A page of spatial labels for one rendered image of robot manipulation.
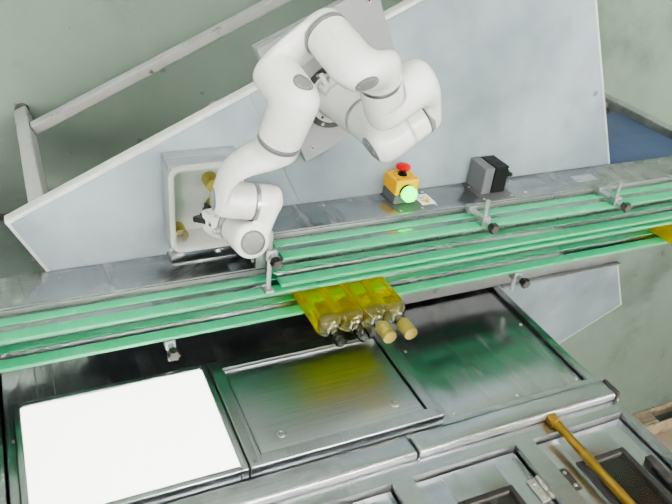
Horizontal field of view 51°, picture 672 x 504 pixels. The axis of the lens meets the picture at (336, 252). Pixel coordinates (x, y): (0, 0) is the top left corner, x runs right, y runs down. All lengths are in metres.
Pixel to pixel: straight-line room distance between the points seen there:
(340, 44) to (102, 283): 0.82
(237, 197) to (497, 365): 0.89
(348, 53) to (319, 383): 0.82
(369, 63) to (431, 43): 0.66
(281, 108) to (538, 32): 0.99
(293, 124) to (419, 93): 0.29
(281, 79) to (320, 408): 0.77
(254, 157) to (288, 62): 0.18
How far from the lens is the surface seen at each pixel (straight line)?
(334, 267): 1.77
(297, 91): 1.22
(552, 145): 2.24
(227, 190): 1.33
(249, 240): 1.40
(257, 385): 1.69
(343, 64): 1.21
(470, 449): 1.66
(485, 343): 1.98
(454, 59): 1.90
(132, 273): 1.74
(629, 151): 2.64
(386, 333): 1.65
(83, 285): 1.72
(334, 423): 1.62
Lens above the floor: 2.25
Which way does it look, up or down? 49 degrees down
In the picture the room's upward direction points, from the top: 142 degrees clockwise
